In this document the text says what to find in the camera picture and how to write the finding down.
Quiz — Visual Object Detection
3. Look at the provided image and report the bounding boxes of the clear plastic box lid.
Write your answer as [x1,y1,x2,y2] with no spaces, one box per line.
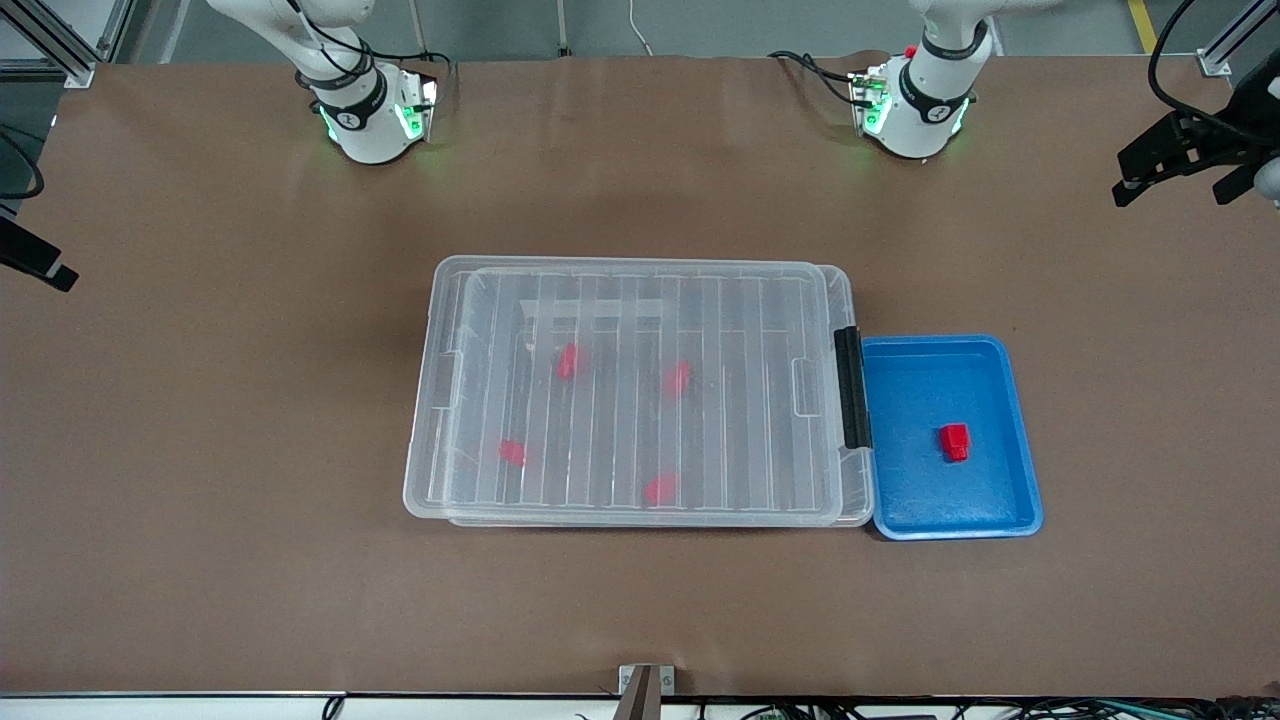
[403,255,846,524]

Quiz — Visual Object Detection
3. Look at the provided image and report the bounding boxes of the clear plastic storage box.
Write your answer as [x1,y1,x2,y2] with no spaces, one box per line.
[445,262,877,530]

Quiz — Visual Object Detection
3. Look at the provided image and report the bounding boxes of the blue plastic tray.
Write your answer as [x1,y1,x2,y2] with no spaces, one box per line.
[860,334,1045,542]

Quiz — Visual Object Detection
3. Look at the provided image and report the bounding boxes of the aluminium frame post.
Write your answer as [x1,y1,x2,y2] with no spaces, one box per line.
[0,0,98,89]
[1198,0,1280,79]

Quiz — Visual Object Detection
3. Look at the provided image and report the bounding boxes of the black cable loop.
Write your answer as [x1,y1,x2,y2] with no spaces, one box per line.
[0,128,47,201]

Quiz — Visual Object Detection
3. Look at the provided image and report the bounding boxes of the black left arm base cable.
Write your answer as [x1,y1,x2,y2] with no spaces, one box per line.
[768,48,863,109]

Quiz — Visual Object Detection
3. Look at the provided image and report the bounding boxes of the black arm base cable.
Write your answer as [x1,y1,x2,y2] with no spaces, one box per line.
[768,48,863,109]
[360,48,459,83]

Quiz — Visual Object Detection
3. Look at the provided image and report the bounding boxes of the black box latch handle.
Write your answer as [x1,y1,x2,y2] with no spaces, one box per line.
[834,325,874,451]

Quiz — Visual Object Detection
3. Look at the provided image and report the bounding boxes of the black right arm base cable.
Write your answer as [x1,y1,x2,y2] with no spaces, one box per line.
[360,48,459,83]

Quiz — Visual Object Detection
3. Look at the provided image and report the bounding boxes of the white table edge rail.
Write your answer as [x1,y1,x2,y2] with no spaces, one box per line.
[0,692,1280,720]

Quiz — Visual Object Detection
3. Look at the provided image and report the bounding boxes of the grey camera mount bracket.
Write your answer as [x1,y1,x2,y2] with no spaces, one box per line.
[618,664,677,720]

